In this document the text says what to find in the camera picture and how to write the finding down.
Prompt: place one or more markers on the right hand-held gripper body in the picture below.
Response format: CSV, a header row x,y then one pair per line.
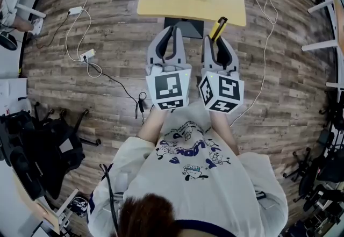
x,y
223,90

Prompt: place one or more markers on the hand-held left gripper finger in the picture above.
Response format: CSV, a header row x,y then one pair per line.
x,y
156,47
180,51

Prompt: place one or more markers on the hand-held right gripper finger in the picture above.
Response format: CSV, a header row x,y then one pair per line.
x,y
230,58
207,53

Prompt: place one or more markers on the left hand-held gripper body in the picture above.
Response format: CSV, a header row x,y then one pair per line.
x,y
168,88

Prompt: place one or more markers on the yellow black small item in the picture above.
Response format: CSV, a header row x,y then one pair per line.
x,y
218,27

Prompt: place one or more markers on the person's right forearm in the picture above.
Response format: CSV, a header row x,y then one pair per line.
x,y
223,131

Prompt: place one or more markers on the person's left forearm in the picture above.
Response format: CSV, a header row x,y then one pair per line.
x,y
153,125

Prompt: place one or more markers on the black table base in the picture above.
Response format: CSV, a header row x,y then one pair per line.
x,y
185,27

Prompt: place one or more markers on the white power strip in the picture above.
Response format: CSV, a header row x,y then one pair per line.
x,y
87,55

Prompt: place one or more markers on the white power adapter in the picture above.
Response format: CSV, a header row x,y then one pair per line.
x,y
76,10

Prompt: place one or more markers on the white printed shirt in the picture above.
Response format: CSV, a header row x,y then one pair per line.
x,y
193,185

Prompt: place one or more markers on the black office chair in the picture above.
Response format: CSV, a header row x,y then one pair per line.
x,y
45,150
314,176

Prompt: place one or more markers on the white table frame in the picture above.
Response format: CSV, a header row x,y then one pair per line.
x,y
326,42

